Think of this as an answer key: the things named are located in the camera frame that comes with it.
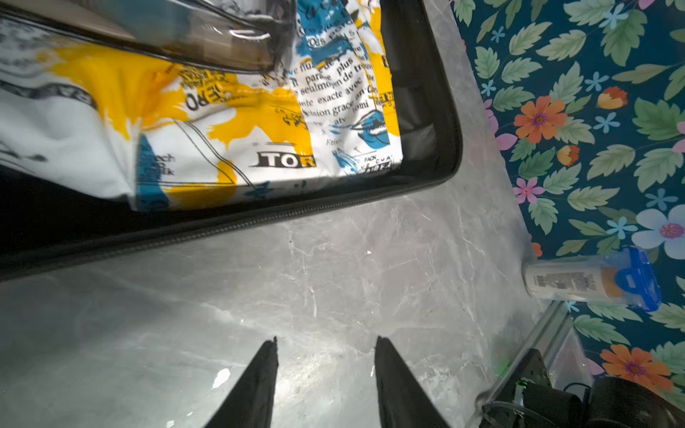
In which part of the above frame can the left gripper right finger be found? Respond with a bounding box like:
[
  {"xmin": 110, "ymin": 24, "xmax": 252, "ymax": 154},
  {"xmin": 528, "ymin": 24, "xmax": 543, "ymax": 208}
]
[{"xmin": 375, "ymin": 336, "xmax": 449, "ymax": 428}]

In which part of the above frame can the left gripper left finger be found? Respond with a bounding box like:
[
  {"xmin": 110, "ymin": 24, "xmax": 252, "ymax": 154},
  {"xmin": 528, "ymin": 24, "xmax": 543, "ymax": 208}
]
[{"xmin": 204, "ymin": 337, "xmax": 278, "ymax": 428}]

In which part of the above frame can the clear jar blue lid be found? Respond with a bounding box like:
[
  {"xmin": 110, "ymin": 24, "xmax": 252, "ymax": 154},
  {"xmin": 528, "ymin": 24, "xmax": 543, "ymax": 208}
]
[{"xmin": 523, "ymin": 246, "xmax": 662, "ymax": 312}]

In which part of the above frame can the white black suitcase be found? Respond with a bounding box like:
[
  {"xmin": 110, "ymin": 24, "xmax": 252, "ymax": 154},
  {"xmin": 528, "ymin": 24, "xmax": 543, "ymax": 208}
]
[{"xmin": 1, "ymin": 1, "xmax": 463, "ymax": 280}]

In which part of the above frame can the yellow white patterned shirt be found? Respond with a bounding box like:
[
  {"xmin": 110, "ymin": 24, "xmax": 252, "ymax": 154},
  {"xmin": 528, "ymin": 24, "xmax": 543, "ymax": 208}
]
[{"xmin": 1, "ymin": 1, "xmax": 404, "ymax": 212}]

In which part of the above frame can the clear black toiletry bag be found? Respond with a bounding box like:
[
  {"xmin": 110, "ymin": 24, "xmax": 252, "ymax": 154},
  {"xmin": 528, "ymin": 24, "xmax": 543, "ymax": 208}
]
[{"xmin": 1, "ymin": 1, "xmax": 296, "ymax": 74}]

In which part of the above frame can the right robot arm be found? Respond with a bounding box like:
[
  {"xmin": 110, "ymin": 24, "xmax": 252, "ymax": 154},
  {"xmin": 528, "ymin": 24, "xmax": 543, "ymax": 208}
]
[{"xmin": 478, "ymin": 349, "xmax": 684, "ymax": 427}]

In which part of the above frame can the aluminium frame cage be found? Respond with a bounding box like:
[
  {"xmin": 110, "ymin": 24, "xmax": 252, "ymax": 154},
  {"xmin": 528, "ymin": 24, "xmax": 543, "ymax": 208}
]
[{"xmin": 476, "ymin": 301, "xmax": 588, "ymax": 416}]

